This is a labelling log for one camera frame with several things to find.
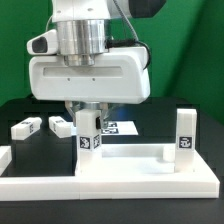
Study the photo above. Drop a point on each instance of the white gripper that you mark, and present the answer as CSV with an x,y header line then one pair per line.
x,y
118,76

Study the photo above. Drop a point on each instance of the white desk tabletop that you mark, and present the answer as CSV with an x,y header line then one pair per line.
x,y
143,170

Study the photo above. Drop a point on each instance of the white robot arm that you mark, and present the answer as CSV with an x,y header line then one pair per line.
x,y
80,63

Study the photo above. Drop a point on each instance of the sheet of fiducial markers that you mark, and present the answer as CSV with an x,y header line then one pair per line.
x,y
120,128

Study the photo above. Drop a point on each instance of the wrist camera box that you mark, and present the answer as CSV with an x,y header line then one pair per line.
x,y
44,44

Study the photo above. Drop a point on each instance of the white U-shaped fixture frame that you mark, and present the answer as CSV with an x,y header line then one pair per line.
x,y
39,188

